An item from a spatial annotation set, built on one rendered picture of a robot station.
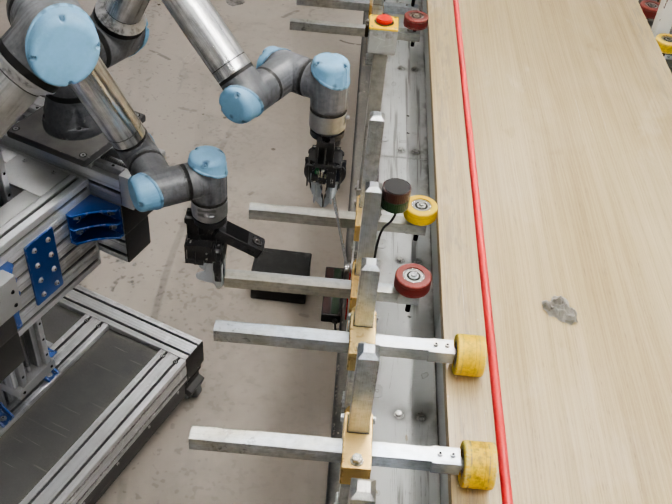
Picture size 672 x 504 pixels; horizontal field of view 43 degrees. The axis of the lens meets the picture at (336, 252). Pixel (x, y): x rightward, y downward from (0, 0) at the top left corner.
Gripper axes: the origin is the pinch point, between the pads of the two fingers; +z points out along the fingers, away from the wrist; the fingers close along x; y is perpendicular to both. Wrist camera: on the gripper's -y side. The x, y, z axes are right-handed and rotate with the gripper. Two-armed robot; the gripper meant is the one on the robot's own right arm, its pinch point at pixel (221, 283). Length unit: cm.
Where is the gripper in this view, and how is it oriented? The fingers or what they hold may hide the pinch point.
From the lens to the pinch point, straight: 192.6
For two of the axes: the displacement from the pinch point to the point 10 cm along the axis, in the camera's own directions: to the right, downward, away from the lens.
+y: -10.0, -0.9, 0.0
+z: -0.7, 7.4, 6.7
